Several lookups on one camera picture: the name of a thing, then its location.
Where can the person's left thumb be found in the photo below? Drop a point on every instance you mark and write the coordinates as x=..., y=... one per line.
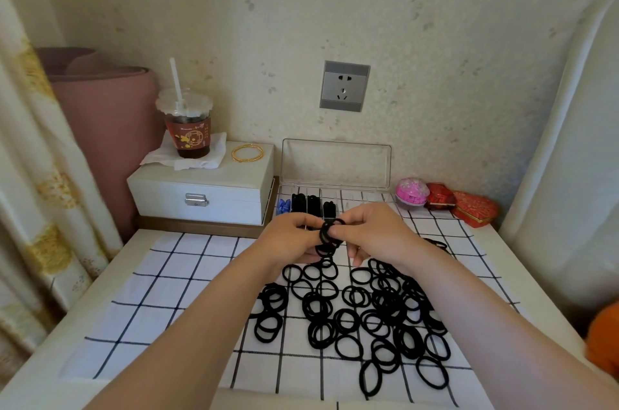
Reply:
x=302, y=220

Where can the plastic cup of dark tea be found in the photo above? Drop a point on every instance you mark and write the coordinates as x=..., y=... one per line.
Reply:
x=186, y=134

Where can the white black-checked cloth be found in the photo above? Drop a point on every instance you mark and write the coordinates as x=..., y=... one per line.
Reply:
x=159, y=298

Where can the white drinking straw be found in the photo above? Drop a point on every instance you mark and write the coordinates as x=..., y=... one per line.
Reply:
x=176, y=80

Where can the white jewelry box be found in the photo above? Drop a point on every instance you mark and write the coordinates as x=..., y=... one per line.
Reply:
x=203, y=187

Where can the person's left hand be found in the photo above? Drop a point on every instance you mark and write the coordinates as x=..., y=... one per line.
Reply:
x=283, y=242

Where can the cream patterned curtain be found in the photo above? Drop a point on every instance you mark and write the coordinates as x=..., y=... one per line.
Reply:
x=34, y=192

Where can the person's right hand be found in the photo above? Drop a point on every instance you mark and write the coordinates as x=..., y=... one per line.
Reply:
x=387, y=235

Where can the blue hair clips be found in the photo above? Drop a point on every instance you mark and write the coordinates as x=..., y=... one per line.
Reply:
x=283, y=207

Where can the white padded headboard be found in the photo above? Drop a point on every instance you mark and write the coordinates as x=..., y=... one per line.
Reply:
x=566, y=192

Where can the grey wall socket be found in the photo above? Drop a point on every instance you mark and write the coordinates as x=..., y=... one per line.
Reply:
x=344, y=86

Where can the gold bangle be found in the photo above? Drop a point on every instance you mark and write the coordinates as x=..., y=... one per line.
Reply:
x=247, y=153

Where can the person's right forearm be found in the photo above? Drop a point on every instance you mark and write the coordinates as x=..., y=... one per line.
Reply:
x=493, y=332

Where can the pink rolled mat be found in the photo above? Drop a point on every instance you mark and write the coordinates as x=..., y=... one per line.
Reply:
x=109, y=134

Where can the white paper tissue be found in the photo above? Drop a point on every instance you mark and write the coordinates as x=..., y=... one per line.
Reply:
x=213, y=151

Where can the person's right thumb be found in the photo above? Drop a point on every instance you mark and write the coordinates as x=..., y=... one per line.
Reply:
x=349, y=229

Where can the person's left forearm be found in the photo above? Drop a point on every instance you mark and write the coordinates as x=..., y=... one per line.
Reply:
x=193, y=337

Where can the small red tin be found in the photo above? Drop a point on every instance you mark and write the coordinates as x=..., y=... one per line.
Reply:
x=440, y=197

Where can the orange plush toy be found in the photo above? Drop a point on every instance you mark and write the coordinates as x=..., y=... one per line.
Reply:
x=604, y=342

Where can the clear plastic organizer box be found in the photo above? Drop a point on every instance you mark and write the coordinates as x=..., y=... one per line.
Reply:
x=336, y=165

